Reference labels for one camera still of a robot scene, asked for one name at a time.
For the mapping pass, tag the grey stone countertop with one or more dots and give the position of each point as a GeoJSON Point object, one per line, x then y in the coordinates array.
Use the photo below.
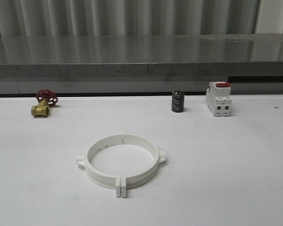
{"type": "Point", "coordinates": [195, 58]}

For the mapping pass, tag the black cylindrical capacitor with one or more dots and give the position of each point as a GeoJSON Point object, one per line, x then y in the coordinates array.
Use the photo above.
{"type": "Point", "coordinates": [177, 105]}

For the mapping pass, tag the white half pipe clamp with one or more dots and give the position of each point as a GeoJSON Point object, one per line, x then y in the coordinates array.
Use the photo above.
{"type": "Point", "coordinates": [143, 176]}
{"type": "Point", "coordinates": [86, 161]}

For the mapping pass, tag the brass valve red handwheel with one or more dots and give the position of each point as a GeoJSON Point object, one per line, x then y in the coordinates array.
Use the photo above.
{"type": "Point", "coordinates": [46, 99]}

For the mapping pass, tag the white circuit breaker red switch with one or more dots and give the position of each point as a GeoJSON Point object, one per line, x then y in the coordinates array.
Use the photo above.
{"type": "Point", "coordinates": [218, 98]}

